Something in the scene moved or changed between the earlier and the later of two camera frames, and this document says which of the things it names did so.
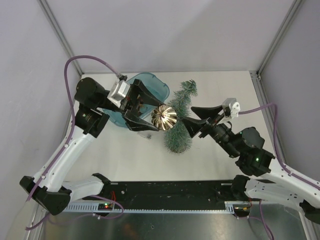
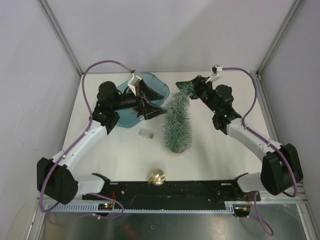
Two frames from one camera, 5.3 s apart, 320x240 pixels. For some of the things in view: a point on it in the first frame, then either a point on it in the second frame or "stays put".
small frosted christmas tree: x=178 y=139 stays put
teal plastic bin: x=157 y=86 stays put
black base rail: x=172 y=191 stays put
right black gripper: x=210 y=116 to x=199 y=83
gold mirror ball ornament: x=164 y=117 to x=157 y=177
